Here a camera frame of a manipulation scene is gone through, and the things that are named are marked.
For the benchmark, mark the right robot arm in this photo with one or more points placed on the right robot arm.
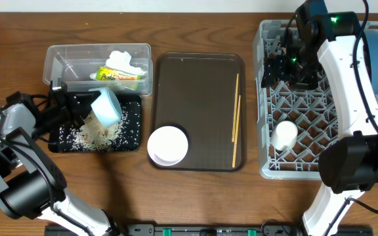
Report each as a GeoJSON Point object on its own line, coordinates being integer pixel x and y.
{"type": "Point", "coordinates": [349, 167]}

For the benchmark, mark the wooden chopstick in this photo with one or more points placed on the wooden chopstick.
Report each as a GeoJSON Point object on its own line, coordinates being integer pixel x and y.
{"type": "Point", "coordinates": [237, 121]}
{"type": "Point", "coordinates": [235, 108]}

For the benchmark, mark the white cup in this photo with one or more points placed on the white cup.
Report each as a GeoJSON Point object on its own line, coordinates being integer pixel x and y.
{"type": "Point", "coordinates": [284, 136]}

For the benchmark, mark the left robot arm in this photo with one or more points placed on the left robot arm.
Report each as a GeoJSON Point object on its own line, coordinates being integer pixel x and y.
{"type": "Point", "coordinates": [31, 185]}

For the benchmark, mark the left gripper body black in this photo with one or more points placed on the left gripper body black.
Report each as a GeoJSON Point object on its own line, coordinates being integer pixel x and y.
{"type": "Point", "coordinates": [59, 115]}

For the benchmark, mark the white napkin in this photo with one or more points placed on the white napkin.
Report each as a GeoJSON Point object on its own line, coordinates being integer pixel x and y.
{"type": "Point", "coordinates": [122, 61]}

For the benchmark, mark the black plastic tray bin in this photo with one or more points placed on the black plastic tray bin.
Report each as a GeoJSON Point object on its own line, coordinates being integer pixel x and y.
{"type": "Point", "coordinates": [130, 131]}

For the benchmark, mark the spilled white rice pile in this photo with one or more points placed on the spilled white rice pile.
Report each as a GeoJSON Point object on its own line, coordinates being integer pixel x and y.
{"type": "Point", "coordinates": [97, 134]}

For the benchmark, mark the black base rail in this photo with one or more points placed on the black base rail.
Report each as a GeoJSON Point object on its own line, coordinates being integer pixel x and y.
{"type": "Point", "coordinates": [267, 230]}

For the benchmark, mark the green yellow snack wrapper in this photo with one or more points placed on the green yellow snack wrapper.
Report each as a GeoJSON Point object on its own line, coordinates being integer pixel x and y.
{"type": "Point", "coordinates": [108, 74]}

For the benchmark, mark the light blue rice bowl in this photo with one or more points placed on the light blue rice bowl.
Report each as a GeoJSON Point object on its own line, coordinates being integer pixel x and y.
{"type": "Point", "coordinates": [106, 107]}

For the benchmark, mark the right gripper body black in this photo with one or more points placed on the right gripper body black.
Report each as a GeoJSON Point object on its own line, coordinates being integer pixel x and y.
{"type": "Point", "coordinates": [298, 71]}

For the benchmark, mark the brown serving tray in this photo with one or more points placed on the brown serving tray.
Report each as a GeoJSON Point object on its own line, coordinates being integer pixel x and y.
{"type": "Point", "coordinates": [195, 93]}

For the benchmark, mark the grey dishwasher rack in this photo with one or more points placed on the grey dishwasher rack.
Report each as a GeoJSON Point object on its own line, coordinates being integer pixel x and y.
{"type": "Point", "coordinates": [312, 111]}

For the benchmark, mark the clear plastic waste bin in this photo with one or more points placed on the clear plastic waste bin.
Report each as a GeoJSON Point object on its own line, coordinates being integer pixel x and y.
{"type": "Point", "coordinates": [71, 65]}

